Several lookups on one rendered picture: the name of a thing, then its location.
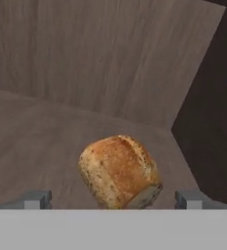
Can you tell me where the wooden cabinet interior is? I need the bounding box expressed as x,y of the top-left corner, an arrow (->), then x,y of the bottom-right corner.
0,0 -> 227,210

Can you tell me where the brown bread loaf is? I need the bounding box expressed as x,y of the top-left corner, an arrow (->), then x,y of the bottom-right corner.
77,134 -> 163,210

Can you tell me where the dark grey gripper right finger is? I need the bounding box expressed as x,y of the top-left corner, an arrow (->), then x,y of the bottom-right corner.
174,189 -> 227,210

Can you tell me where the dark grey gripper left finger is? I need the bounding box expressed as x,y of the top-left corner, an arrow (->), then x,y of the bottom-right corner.
0,189 -> 53,210

